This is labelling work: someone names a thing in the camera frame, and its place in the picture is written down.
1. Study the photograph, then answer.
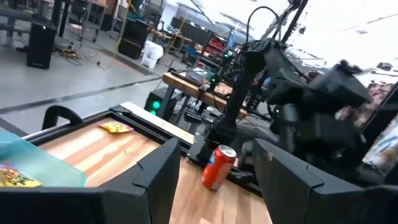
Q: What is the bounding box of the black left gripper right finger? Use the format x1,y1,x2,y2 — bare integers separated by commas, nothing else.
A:
252,138,398,224

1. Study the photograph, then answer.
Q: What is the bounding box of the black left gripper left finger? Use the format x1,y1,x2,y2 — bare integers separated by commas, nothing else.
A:
0,138,182,224

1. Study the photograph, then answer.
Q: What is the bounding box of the yellow candy pack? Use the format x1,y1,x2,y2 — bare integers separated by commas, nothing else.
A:
0,164,43,189
98,121,134,134

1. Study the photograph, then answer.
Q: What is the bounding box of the blue white cloth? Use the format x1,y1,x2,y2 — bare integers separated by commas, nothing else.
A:
362,124,398,175

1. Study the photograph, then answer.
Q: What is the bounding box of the teal plastic bin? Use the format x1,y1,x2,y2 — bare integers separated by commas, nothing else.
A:
0,129,88,189

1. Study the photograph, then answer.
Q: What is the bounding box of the brown patterned cloth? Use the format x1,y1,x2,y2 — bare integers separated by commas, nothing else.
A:
335,82,396,128

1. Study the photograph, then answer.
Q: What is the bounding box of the red soda can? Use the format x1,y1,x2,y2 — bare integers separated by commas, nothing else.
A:
200,144,238,191

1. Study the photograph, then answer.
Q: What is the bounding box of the black computer tower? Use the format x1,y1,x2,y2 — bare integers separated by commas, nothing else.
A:
144,86,175,118

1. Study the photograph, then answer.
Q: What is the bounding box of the red toolbox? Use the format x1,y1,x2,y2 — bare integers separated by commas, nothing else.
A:
205,37,226,55

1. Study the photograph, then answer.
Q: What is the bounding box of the wooden workbench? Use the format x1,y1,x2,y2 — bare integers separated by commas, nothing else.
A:
161,72,249,121

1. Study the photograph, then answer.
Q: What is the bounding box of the white plastic bin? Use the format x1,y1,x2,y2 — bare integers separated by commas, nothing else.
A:
141,40,165,69

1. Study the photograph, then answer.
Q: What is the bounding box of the black speaker box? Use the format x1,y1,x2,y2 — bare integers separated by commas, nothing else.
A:
26,20,57,70

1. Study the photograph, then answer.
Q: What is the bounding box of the black cabinet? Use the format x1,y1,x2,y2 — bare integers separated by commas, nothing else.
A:
118,18,149,60

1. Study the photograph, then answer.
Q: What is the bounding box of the black frame handle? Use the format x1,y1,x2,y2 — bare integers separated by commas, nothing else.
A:
42,105,84,131

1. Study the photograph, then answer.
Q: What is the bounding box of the black right shoulder cable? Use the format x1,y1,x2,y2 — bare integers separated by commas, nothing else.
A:
246,5,282,44

